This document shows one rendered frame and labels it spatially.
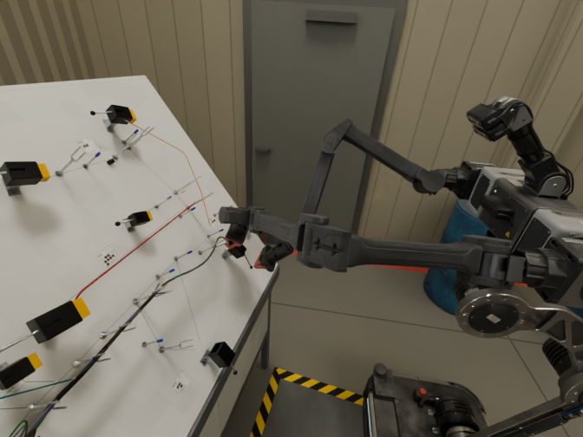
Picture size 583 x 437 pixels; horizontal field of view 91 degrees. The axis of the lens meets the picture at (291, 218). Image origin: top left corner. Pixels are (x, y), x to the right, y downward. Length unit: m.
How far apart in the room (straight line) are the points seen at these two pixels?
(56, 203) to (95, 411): 0.52
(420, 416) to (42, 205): 1.80
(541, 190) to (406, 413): 1.29
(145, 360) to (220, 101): 2.17
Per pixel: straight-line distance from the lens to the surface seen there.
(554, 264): 0.78
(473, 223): 2.41
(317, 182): 1.07
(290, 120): 2.52
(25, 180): 0.87
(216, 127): 2.76
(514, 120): 0.86
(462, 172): 1.17
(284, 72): 2.48
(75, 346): 0.89
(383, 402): 1.86
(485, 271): 0.74
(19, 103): 1.08
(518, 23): 2.77
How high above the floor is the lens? 1.82
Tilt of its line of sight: 31 degrees down
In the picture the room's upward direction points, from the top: 4 degrees clockwise
